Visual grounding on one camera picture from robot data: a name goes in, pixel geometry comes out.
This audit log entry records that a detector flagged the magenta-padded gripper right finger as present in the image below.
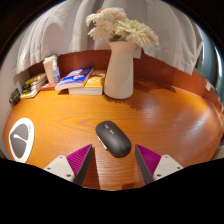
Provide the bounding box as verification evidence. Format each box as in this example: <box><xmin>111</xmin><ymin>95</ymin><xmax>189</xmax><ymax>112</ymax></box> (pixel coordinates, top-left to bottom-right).
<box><xmin>134</xmin><ymin>143</ymin><xmax>184</xmax><ymax>185</ymax></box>

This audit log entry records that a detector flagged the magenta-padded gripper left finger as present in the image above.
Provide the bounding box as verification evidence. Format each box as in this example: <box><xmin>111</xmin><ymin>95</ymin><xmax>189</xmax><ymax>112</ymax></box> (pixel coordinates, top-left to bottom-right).
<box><xmin>43</xmin><ymin>143</ymin><xmax>94</xmax><ymax>187</ymax></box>

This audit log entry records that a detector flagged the black computer mouse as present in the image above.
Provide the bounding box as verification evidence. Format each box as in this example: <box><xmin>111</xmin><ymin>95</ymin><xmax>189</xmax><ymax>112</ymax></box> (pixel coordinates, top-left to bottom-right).
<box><xmin>95</xmin><ymin>120</ymin><xmax>133</xmax><ymax>159</ymax></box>

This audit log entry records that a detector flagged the round white grey mouse pad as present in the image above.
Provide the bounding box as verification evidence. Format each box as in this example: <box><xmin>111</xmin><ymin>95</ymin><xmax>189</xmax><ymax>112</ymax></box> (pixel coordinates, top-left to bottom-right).
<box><xmin>8</xmin><ymin>117</ymin><xmax>36</xmax><ymax>164</ymax></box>

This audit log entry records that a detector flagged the yellow white book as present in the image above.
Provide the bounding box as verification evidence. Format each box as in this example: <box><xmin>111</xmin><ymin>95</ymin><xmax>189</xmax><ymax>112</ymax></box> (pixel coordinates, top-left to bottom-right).
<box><xmin>19</xmin><ymin>87</ymin><xmax>44</xmax><ymax>100</ymax></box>

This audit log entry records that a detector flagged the red book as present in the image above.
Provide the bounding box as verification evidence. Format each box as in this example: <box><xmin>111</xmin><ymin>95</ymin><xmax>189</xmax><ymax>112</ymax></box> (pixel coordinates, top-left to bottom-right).
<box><xmin>40</xmin><ymin>82</ymin><xmax>58</xmax><ymax>92</ymax></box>

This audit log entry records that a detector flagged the dark green mug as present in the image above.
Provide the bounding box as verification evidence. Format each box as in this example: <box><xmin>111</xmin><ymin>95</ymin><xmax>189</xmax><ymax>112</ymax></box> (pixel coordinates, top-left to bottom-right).
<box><xmin>8</xmin><ymin>88</ymin><xmax>22</xmax><ymax>106</ymax></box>

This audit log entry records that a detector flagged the blue book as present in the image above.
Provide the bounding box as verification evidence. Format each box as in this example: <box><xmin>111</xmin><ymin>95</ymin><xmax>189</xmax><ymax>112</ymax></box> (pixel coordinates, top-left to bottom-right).
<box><xmin>54</xmin><ymin>67</ymin><xmax>94</xmax><ymax>92</ymax></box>

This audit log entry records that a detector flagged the orange yellow book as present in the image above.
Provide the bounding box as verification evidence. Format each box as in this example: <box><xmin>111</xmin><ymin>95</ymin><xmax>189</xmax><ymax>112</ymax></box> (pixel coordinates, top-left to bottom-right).
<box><xmin>68</xmin><ymin>73</ymin><xmax>106</xmax><ymax>96</ymax></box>

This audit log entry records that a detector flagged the clear spray bottle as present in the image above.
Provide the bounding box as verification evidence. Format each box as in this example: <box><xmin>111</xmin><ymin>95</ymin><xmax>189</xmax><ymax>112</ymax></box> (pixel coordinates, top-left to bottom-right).
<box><xmin>51</xmin><ymin>66</ymin><xmax>62</xmax><ymax>84</ymax></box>

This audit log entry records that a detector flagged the yellow black book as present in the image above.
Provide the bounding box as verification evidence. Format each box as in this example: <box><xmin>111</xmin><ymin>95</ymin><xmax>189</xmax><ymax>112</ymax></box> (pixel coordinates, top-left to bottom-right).
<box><xmin>24</xmin><ymin>72</ymin><xmax>48</xmax><ymax>86</ymax></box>

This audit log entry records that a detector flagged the white tumbler cup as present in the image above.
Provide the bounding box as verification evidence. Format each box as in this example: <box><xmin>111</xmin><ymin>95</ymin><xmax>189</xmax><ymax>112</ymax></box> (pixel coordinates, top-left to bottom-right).
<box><xmin>42</xmin><ymin>54</ymin><xmax>59</xmax><ymax>84</ymax></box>

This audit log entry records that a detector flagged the white ceramic vase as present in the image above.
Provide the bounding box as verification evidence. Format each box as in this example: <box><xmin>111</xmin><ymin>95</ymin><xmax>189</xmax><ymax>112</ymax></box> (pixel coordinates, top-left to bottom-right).
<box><xmin>103</xmin><ymin>40</ymin><xmax>138</xmax><ymax>100</ymax></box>

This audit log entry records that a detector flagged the white curtain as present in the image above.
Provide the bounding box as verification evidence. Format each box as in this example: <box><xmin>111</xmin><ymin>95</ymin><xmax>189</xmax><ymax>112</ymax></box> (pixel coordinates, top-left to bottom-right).
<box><xmin>13</xmin><ymin>0</ymin><xmax>204</xmax><ymax>76</ymax></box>

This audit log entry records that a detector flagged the white flower bouquet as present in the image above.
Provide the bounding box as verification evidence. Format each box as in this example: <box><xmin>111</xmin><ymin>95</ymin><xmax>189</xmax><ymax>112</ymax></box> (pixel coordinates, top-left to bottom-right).
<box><xmin>85</xmin><ymin>7</ymin><xmax>160</xmax><ymax>48</ymax></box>

